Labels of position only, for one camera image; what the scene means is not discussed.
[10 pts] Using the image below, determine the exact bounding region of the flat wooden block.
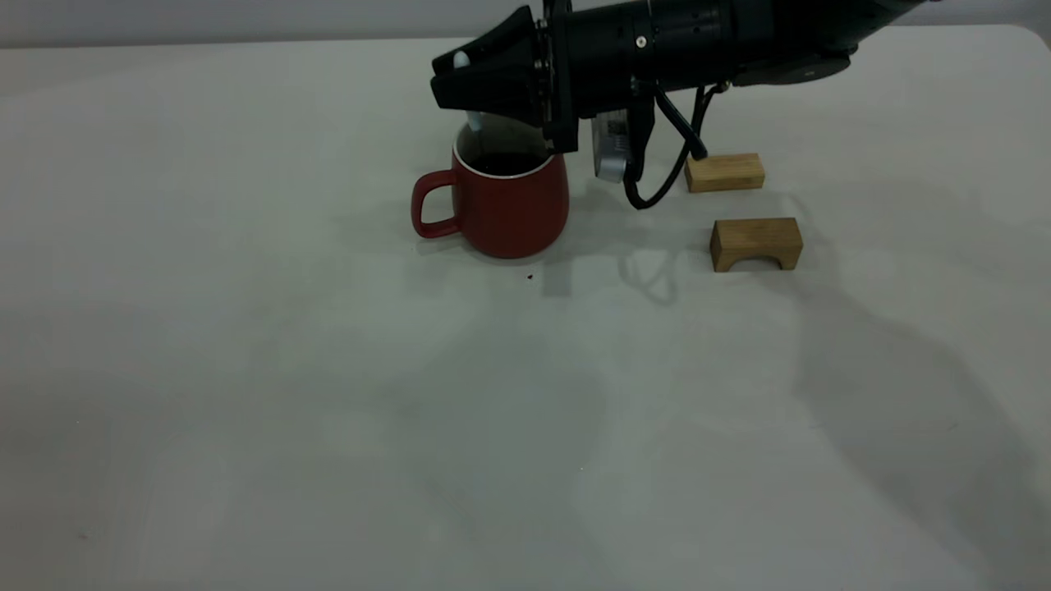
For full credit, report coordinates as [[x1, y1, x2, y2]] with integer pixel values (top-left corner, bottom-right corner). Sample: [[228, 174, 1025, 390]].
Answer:
[[684, 153, 766, 194]]

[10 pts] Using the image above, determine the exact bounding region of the red ceramic mug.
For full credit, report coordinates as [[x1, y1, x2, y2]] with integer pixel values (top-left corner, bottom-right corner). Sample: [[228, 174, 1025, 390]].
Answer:
[[411, 113, 571, 260]]

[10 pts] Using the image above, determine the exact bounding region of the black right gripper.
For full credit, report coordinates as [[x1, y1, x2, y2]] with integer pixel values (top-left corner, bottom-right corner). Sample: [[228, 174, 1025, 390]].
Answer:
[[432, 0, 654, 155]]

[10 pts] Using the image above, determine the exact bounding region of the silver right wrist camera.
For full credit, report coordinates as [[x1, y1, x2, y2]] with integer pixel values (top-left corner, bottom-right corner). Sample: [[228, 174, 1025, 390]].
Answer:
[[591, 111, 635, 184]]

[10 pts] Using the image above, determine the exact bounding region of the arched wooden block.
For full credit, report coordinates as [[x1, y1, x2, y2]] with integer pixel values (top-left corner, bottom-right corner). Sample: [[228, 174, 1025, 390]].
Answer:
[[710, 217, 804, 273]]

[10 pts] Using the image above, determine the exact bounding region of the spoon with pale blue handle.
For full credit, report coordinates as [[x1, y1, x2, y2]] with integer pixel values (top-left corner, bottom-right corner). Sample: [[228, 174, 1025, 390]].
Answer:
[[453, 51, 485, 139]]

